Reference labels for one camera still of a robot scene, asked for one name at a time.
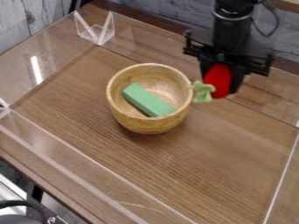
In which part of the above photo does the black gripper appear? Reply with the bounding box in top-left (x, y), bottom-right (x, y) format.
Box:
top-left (183, 13), bottom-right (274, 94)

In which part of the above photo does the red plush fruit green stem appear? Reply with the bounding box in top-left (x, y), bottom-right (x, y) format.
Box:
top-left (188, 63), bottom-right (232, 103)

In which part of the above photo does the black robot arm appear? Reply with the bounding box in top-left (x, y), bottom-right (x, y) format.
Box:
top-left (183, 0), bottom-right (274, 99)

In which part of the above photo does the wooden bowl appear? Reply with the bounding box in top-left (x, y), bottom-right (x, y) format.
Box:
top-left (107, 63), bottom-right (192, 135)

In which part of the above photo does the green rectangular block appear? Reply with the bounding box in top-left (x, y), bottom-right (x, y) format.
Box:
top-left (122, 83), bottom-right (175, 117)

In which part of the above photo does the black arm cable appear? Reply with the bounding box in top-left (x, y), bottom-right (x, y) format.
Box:
top-left (250, 0), bottom-right (283, 38)

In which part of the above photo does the clear acrylic corner bracket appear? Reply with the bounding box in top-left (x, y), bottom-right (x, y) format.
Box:
top-left (73, 10), bottom-right (115, 46)

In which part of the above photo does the clear acrylic tray wall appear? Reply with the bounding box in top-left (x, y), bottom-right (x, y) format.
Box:
top-left (0, 99), bottom-right (196, 224)

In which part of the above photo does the black cable lower left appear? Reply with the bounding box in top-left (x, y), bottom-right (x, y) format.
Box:
top-left (0, 199), bottom-right (48, 224)

